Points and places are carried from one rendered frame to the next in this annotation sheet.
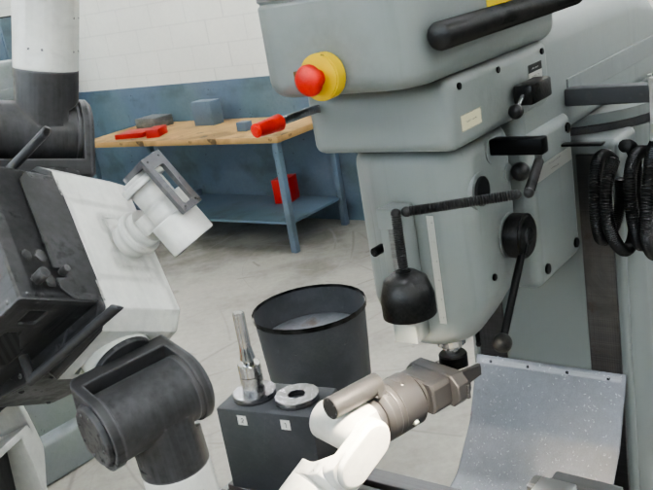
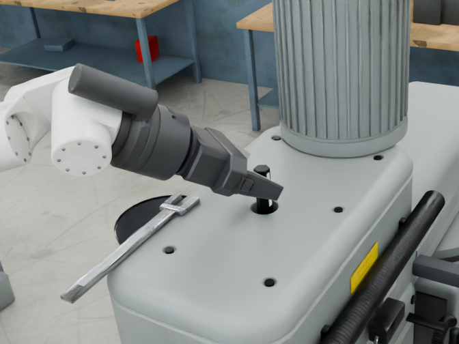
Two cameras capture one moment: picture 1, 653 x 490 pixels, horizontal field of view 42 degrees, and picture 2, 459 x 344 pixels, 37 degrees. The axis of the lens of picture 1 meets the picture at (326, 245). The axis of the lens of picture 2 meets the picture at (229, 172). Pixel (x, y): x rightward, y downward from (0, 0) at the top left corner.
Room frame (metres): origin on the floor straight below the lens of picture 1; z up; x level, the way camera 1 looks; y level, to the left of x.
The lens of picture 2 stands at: (0.49, -0.10, 2.39)
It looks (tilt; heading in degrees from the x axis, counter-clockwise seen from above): 29 degrees down; 357
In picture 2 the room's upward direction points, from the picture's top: 7 degrees counter-clockwise
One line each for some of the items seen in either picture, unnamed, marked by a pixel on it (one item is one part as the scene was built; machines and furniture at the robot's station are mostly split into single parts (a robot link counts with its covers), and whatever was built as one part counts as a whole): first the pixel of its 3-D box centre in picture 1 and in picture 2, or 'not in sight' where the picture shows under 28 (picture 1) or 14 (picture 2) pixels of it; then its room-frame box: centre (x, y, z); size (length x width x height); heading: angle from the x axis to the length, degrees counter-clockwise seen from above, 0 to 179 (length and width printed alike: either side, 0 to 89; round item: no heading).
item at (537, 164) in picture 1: (533, 176); not in sight; (1.11, -0.29, 1.58); 0.17 x 0.01 x 0.01; 159
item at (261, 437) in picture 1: (283, 435); not in sight; (1.56, 0.15, 1.00); 0.22 x 0.12 x 0.20; 61
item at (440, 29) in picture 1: (513, 12); (376, 280); (1.21, -0.31, 1.79); 0.45 x 0.04 x 0.04; 141
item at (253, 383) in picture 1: (252, 378); not in sight; (1.58, 0.20, 1.13); 0.05 x 0.05 x 0.05
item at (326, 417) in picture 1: (358, 414); not in sight; (1.16, 0.00, 1.24); 0.11 x 0.11 x 0.11; 36
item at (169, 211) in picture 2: not in sight; (132, 243); (1.22, 0.00, 1.89); 0.24 x 0.04 x 0.01; 142
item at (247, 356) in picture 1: (243, 337); not in sight; (1.58, 0.20, 1.22); 0.03 x 0.03 x 0.11
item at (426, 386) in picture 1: (416, 394); not in sight; (1.22, -0.10, 1.23); 0.13 x 0.12 x 0.10; 36
